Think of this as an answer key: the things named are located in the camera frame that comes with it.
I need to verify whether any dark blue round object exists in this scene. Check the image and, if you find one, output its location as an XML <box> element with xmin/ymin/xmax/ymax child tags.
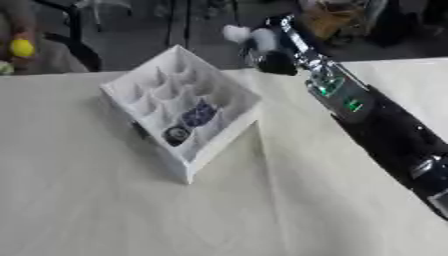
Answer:
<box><xmin>178</xmin><ymin>99</ymin><xmax>221</xmax><ymax>128</ymax></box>

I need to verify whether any brown bag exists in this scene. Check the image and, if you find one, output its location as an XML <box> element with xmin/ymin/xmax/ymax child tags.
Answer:
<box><xmin>302</xmin><ymin>1</ymin><xmax>375</xmax><ymax>40</ymax></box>

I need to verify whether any black chair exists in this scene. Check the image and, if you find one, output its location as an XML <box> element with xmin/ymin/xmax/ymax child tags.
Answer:
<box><xmin>33</xmin><ymin>0</ymin><xmax>105</xmax><ymax>73</ymax></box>

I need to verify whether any person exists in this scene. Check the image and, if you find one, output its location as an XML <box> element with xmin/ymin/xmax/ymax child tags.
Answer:
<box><xmin>0</xmin><ymin>0</ymin><xmax>91</xmax><ymax>76</ymax></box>

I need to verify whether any white fluffy soft toy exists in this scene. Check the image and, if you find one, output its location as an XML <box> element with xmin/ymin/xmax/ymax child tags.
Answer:
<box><xmin>222</xmin><ymin>24</ymin><xmax>280</xmax><ymax>55</ymax></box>

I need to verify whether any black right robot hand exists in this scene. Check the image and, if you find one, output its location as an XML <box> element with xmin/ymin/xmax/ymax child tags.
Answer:
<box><xmin>239</xmin><ymin>13</ymin><xmax>322</xmax><ymax>77</ymax></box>

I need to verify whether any yellow ball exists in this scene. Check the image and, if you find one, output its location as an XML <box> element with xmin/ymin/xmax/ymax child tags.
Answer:
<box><xmin>7</xmin><ymin>38</ymin><xmax>37</xmax><ymax>58</ymax></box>

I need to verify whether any white box with compartments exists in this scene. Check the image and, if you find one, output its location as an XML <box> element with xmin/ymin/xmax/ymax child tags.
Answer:
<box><xmin>98</xmin><ymin>44</ymin><xmax>265</xmax><ymax>185</ymax></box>

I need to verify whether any black round object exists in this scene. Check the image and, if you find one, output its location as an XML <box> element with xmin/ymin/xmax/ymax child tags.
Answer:
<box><xmin>161</xmin><ymin>124</ymin><xmax>195</xmax><ymax>147</ymax></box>

